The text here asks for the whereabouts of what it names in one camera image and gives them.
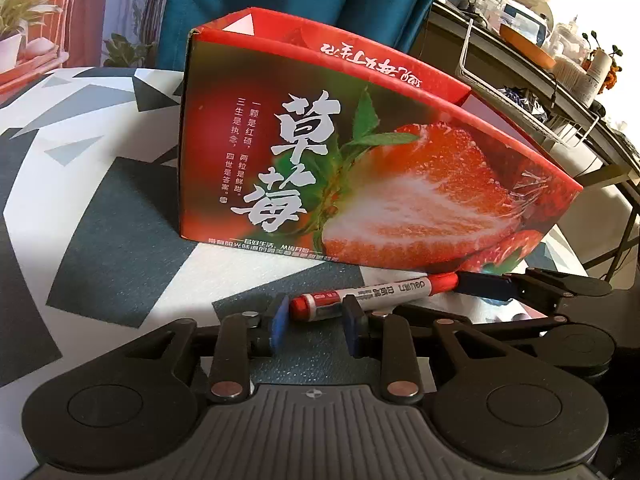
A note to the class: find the geometric patterned tablecloth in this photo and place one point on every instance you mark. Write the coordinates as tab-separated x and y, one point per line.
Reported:
100	210

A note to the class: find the clear plastic jar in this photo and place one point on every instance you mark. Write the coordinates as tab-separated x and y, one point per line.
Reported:
567	37

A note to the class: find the foil packets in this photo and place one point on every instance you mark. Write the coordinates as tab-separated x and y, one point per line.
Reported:
522	102

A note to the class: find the blue and white box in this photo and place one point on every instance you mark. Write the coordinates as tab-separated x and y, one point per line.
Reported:
525	17

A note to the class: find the red whiteboard marker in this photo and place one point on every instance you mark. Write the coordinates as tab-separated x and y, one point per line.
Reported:
380	292

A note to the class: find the grey side table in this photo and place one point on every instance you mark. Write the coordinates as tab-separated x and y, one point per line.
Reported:
620	170

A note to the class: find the orange bowl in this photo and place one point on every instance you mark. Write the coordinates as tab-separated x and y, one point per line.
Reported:
530	50

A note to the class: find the wall poster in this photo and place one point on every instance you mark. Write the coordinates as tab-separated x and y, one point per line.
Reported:
90	10

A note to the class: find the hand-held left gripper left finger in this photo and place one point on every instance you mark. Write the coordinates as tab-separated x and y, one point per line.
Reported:
278	322

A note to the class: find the white vase with orange flowers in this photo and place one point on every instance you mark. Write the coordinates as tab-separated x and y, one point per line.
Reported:
597	70

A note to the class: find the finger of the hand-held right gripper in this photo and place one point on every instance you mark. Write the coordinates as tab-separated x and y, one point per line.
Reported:
485	285
500	330

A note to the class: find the red strawberry-print cardboard box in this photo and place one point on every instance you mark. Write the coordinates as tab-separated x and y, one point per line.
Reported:
250	110

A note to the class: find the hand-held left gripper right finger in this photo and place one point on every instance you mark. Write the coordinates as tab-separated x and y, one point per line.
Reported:
352	327

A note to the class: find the clear cotton swab container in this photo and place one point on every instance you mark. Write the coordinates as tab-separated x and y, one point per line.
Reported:
570	72

